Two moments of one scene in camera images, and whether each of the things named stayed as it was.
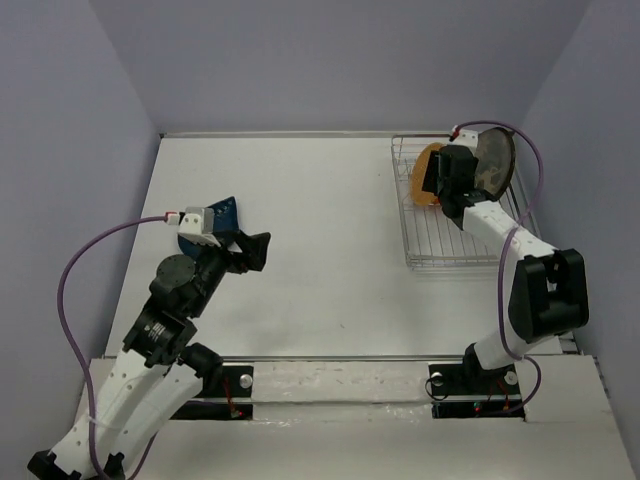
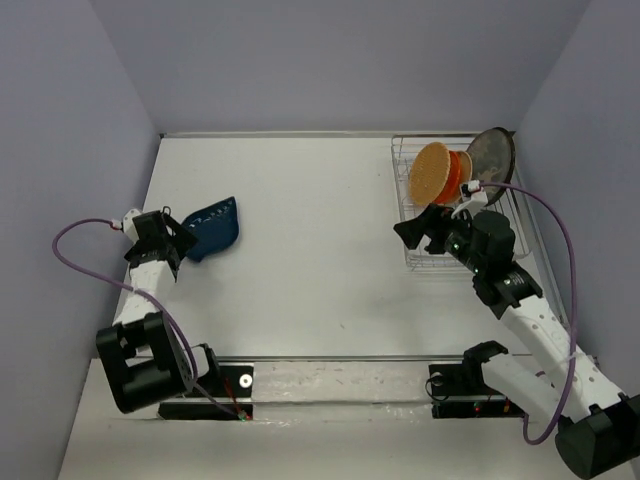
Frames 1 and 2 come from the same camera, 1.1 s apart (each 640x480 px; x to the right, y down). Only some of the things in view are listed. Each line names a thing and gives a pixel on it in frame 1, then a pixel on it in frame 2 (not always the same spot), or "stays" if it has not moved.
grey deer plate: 495,160 stays
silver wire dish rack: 433,240 stays
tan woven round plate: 421,197 stays
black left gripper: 255,250 to 183,240
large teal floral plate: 517,165 to 506,157
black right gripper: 432,178 to 430,221
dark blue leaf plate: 225,221 stays
